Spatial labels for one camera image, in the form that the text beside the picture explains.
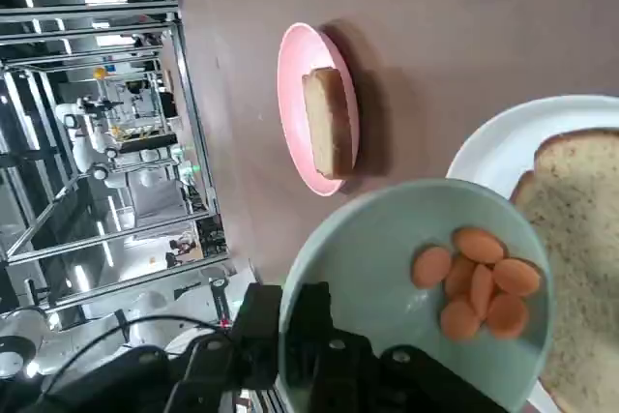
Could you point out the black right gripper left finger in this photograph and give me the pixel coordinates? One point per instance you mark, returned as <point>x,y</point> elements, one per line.
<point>256,335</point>

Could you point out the brown bread slice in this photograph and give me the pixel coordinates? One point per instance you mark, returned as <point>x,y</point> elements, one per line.
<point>580,200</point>
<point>329,123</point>

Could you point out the aluminium frame structure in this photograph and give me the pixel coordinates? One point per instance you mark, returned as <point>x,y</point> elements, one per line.
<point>193,113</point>

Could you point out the pale green bowl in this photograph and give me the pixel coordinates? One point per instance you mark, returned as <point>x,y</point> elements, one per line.
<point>367,248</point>

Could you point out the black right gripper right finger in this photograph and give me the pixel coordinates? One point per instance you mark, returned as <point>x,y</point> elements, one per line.
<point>348,374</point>

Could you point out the white round plate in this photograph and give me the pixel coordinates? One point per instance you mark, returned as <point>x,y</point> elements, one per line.
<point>493,137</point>

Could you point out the orange sausage slice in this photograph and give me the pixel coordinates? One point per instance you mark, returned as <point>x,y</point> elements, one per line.
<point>516,277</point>
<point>431,265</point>
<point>478,244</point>
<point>457,277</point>
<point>459,320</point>
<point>482,289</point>
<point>507,316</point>

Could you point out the pink round plate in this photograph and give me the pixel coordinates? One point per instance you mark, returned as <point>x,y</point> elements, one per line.
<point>292,108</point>

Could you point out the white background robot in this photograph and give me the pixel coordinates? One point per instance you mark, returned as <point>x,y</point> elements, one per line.
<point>84,152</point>

